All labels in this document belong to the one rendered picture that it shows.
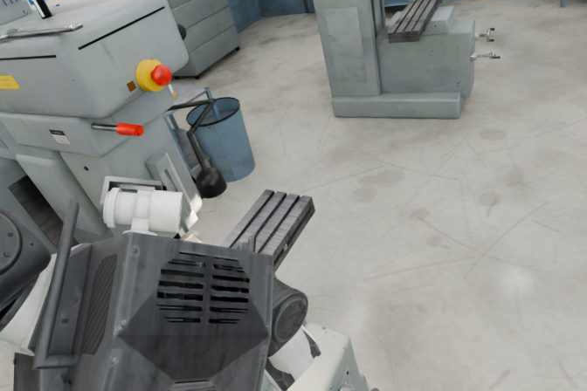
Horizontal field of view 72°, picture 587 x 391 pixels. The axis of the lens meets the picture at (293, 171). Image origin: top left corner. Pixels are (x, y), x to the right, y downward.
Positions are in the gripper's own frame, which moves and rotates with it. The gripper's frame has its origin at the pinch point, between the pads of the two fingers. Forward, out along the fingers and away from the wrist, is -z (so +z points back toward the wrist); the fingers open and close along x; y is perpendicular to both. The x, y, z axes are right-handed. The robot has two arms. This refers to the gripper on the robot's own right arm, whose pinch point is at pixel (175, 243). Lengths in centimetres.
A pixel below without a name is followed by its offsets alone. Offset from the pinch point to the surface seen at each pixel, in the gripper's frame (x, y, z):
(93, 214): 12.9, -18.8, -7.0
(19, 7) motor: 0, -68, -16
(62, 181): 14.4, -30.5, -7.7
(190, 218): -3.4, -12.8, 12.6
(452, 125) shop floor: -269, 123, -49
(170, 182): -3.0, -25.1, 12.5
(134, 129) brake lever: 4, -47, 28
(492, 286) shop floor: -125, 123, 45
